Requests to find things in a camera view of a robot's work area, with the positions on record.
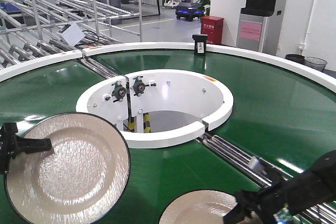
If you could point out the blue mobile robot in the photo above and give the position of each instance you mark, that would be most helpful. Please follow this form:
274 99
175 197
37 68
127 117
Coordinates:
189 10

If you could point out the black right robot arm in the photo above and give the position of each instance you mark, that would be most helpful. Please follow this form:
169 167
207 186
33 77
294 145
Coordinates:
314 186

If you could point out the black wastebasket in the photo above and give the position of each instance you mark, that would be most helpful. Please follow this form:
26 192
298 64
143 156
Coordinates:
296 58

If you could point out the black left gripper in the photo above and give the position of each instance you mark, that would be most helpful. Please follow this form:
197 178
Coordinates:
11 143

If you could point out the white box on rack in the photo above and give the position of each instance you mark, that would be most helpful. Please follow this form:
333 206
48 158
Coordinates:
71 34

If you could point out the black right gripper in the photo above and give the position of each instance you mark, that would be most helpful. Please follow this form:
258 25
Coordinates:
261 202

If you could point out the red fire box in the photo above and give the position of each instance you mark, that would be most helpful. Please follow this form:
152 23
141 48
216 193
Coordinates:
213 27

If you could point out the wire mesh wastebasket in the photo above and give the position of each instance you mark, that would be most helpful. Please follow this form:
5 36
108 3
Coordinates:
315 63

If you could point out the metal roller rack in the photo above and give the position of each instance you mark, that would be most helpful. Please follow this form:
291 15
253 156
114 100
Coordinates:
29 28

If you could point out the black small bin with label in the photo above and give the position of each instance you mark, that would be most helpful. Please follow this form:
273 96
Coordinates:
200 44

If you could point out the steel transfer rollers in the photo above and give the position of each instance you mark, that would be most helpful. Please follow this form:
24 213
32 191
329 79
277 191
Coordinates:
320 213

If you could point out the black water dispenser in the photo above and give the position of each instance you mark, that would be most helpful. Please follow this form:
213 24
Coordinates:
253 23

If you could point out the beige plate black rim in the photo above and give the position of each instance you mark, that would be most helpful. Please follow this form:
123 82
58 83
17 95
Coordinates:
199 206
79 180

